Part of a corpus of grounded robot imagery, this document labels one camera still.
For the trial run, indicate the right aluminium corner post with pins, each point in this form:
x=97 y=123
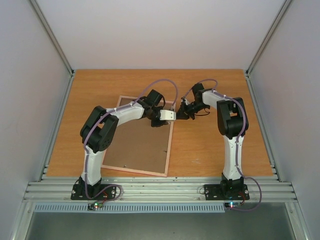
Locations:
x=269 y=35

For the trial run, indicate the grey slotted cable duct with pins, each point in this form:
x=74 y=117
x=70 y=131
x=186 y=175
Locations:
x=130 y=208

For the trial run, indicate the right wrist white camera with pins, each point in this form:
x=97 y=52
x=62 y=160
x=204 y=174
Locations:
x=184 y=101

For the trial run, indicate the small circuit board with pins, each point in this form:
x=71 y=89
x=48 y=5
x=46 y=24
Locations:
x=232 y=205
x=94 y=206

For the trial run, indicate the right small circuit board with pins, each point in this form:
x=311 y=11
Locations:
x=232 y=205

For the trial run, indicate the left aluminium corner post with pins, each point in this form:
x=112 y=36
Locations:
x=45 y=24

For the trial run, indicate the brown cardboard backing board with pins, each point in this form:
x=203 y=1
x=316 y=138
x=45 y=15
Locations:
x=140 y=145

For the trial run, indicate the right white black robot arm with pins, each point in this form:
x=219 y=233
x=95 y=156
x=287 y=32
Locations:
x=232 y=123

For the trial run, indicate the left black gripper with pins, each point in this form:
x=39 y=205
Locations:
x=154 y=124

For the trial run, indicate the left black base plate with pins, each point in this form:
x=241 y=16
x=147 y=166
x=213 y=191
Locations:
x=96 y=192

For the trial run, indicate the pink wooden picture frame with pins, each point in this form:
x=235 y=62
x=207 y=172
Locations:
x=168 y=150

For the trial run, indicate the left small circuit board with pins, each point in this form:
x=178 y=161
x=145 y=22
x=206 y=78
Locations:
x=94 y=206

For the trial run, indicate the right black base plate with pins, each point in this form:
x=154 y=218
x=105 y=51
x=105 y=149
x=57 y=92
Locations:
x=214 y=192

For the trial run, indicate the aluminium corner post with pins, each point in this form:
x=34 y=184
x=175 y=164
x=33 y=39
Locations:
x=45 y=24
x=269 y=35

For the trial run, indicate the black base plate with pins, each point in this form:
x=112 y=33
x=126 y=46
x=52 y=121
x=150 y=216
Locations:
x=96 y=192
x=214 y=192

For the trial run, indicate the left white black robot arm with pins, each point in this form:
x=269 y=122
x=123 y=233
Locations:
x=134 y=137

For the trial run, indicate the aluminium front rail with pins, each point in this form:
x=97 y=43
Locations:
x=160 y=189

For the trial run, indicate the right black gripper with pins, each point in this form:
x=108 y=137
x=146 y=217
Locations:
x=187 y=110

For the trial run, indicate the wrist white camera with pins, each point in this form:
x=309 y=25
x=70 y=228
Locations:
x=167 y=115
x=184 y=101

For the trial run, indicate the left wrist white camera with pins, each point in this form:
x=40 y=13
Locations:
x=167 y=115

